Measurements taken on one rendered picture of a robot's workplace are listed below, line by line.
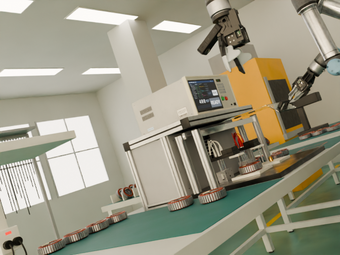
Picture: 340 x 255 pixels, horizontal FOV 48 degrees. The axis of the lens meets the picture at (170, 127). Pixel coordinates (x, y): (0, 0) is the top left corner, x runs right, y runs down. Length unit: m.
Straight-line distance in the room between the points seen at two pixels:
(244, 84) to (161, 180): 3.92
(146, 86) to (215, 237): 5.07
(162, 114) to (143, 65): 4.12
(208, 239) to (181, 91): 1.02
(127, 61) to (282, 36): 2.91
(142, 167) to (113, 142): 8.12
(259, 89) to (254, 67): 0.33
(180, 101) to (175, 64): 6.68
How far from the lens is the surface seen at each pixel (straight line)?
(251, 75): 5.62
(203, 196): 1.51
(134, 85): 6.19
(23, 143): 1.52
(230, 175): 1.92
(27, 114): 8.93
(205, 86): 2.00
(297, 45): 7.34
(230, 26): 1.30
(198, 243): 0.99
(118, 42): 6.41
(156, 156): 1.88
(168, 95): 1.95
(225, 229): 1.10
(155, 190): 1.94
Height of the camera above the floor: 0.95
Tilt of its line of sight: 5 degrees up
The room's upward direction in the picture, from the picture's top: 19 degrees counter-clockwise
